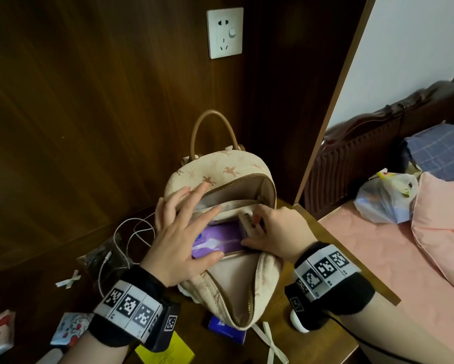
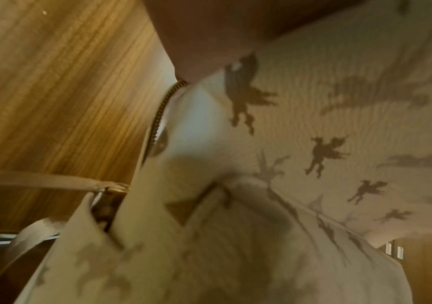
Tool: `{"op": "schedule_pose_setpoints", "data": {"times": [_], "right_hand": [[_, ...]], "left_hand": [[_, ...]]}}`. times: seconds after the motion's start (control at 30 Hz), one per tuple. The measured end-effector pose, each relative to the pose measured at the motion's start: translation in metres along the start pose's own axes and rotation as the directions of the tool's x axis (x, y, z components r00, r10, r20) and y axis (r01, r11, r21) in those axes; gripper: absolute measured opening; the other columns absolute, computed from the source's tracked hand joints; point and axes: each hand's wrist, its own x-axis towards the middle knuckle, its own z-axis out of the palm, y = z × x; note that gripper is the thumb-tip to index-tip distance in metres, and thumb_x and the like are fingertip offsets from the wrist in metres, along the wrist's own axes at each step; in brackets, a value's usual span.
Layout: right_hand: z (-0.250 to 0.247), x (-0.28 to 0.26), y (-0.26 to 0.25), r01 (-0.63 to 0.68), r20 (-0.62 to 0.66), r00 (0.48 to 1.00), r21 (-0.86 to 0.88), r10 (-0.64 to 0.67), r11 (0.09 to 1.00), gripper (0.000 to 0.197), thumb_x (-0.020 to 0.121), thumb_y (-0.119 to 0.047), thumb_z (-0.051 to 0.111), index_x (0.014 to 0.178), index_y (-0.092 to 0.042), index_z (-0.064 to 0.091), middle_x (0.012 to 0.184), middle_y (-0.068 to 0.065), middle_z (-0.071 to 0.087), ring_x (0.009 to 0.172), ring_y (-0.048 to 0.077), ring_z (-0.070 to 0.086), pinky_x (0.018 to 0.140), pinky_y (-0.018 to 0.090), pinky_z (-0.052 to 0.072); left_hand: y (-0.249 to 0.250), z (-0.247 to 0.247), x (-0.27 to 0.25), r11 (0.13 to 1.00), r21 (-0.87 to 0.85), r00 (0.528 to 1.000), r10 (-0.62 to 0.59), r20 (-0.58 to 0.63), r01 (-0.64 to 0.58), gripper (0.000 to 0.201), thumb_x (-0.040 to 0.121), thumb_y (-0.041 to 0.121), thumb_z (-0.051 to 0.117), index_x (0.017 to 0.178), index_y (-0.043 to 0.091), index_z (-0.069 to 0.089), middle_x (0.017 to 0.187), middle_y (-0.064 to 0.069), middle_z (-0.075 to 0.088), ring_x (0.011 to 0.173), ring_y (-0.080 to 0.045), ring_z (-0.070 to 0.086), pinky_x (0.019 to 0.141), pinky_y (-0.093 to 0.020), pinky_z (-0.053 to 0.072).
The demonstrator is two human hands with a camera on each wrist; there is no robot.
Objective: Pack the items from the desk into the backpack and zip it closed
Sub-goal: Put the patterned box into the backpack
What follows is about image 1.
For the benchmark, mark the left marker wristband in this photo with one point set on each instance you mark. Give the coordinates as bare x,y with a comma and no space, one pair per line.
130,305

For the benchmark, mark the blue plaid pillow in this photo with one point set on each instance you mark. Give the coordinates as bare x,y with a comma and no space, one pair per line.
443,151

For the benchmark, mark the right marker wristband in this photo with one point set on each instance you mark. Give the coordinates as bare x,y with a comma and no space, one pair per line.
325,269

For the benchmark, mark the person's right forearm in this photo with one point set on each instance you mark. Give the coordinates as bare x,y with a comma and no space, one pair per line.
394,333

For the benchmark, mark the wooden comb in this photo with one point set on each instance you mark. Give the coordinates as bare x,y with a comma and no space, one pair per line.
247,223

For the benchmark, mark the purple tissue pack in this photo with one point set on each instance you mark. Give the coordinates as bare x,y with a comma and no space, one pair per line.
223,238

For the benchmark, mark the dark wooden bed headboard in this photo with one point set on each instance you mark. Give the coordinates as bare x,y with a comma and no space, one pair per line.
356,155

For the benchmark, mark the clear bag with dark contents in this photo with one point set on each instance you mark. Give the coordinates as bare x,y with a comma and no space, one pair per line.
94,257

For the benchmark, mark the blue pocket tissue pack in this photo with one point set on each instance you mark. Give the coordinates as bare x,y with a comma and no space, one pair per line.
223,329

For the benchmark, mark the small white ribbon cross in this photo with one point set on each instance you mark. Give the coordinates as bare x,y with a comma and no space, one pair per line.
70,279

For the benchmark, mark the pink quilt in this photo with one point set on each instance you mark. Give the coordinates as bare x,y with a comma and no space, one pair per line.
443,231

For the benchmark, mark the large white ribbon cross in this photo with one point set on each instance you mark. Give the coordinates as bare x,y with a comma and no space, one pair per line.
270,343

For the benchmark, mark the person's left hand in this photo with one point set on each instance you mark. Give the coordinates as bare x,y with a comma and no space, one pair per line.
173,246

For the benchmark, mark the marker wristband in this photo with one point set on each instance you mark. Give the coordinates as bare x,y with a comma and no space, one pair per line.
130,305
325,269

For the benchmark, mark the white plastic bag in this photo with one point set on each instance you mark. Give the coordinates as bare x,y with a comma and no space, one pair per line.
382,200

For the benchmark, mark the person's right hand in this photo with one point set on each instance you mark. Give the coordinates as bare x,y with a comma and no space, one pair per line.
287,235

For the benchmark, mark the beige horse-print backpack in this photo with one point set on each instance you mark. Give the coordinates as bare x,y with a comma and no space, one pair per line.
230,288

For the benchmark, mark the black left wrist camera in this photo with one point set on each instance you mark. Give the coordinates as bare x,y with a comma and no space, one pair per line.
168,326

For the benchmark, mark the small red-print packet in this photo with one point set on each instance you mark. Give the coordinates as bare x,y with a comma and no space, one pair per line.
69,327

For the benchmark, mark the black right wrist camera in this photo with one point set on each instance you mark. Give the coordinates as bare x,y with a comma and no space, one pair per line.
299,303

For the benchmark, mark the white wall socket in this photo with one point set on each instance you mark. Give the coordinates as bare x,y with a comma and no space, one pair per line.
225,34

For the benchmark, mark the white earbuds case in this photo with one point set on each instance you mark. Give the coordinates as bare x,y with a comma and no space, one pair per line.
297,326

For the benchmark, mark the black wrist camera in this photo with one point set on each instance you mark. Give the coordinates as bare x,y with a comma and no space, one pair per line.
168,326
299,303

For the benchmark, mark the yellow box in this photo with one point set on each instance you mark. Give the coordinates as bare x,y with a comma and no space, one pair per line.
177,352

